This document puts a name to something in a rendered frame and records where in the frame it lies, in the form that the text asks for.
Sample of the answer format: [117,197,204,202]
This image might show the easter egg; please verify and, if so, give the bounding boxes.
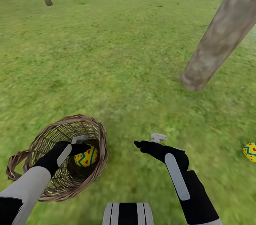
[243,143,256,163]
[74,142,99,168]

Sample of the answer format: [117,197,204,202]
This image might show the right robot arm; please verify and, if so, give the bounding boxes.
[134,133,223,225]

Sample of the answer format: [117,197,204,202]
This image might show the wicker basket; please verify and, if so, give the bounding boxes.
[6,114,108,203]

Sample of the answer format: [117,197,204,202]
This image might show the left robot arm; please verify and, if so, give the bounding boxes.
[0,135,91,225]

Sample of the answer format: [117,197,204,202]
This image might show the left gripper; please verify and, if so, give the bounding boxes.
[72,144,91,156]

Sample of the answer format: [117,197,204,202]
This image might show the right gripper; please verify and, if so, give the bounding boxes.
[134,141,161,159]

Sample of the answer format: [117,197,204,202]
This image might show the robot trunk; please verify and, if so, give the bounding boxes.
[102,202,154,225]

